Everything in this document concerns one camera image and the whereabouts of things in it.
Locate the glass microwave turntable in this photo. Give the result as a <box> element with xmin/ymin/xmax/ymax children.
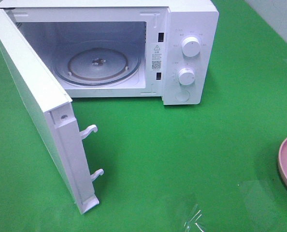
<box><xmin>54</xmin><ymin>40</ymin><xmax>144</xmax><ymax>87</ymax></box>

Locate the white microwave door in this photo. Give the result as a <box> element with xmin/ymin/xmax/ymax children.
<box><xmin>0</xmin><ymin>9</ymin><xmax>104</xmax><ymax>213</ymax></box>

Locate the white microwave knob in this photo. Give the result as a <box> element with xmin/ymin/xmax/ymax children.
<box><xmin>181</xmin><ymin>36</ymin><xmax>201</xmax><ymax>58</ymax></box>
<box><xmin>178</xmin><ymin>68</ymin><xmax>195</xmax><ymax>86</ymax></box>

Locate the clear tape piece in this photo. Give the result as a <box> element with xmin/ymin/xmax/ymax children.
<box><xmin>183</xmin><ymin>204</ymin><xmax>206</xmax><ymax>232</ymax></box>

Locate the round white door button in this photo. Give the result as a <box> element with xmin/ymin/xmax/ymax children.
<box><xmin>175</xmin><ymin>90</ymin><xmax>190</xmax><ymax>102</ymax></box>

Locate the white microwave oven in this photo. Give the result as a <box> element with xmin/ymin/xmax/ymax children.
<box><xmin>0</xmin><ymin>0</ymin><xmax>219</xmax><ymax>105</ymax></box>

